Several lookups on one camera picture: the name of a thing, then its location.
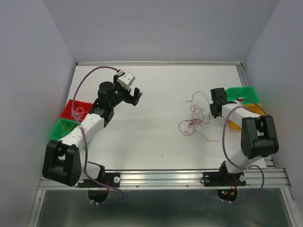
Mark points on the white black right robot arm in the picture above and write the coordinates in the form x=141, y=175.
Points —
x=258, y=138

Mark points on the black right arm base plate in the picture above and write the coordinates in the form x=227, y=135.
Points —
x=222, y=178

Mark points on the green plastic bin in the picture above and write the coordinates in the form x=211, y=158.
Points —
x=248, y=93
x=62, y=128

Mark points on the green plastic bin left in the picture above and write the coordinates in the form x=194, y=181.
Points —
x=62, y=128

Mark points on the aluminium table frame rail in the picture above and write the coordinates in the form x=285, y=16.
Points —
x=161, y=177

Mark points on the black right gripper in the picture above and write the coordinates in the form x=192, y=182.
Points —
x=215, y=115

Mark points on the red plastic bin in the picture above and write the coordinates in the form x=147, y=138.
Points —
x=81, y=109

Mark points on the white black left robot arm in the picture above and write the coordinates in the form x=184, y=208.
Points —
x=62, y=158

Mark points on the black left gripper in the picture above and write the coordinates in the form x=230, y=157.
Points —
x=133, y=100

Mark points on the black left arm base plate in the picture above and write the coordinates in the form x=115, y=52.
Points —
x=107, y=178

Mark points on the green plastic bin right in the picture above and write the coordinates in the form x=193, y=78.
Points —
x=248, y=93

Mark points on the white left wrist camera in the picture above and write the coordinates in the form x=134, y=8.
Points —
x=126, y=80

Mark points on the yellow plastic bin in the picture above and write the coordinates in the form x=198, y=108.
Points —
x=256, y=109

